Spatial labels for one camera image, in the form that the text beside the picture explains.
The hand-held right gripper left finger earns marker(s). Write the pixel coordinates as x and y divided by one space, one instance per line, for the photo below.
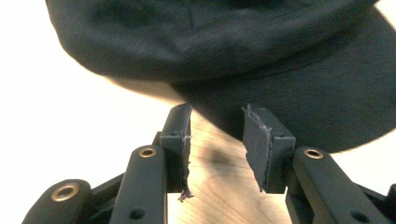
176 146

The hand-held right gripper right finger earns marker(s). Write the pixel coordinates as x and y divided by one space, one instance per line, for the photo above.
267 152

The black baseball cap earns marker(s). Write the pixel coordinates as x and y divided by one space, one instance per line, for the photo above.
236 62

